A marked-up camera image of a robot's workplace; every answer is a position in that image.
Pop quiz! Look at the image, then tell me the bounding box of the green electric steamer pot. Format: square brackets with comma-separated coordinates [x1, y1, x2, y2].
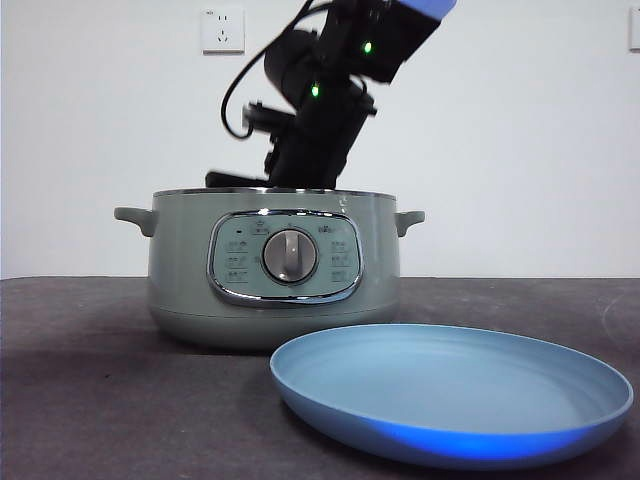
[113, 187, 426, 350]

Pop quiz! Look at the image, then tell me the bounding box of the blue round plate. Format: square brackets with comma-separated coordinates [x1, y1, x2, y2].
[269, 323, 634, 472]

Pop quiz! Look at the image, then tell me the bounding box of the black cable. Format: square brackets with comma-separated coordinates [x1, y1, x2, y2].
[220, 0, 324, 139]

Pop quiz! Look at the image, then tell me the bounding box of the white wall socket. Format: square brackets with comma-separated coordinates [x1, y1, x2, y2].
[202, 8, 246, 55]

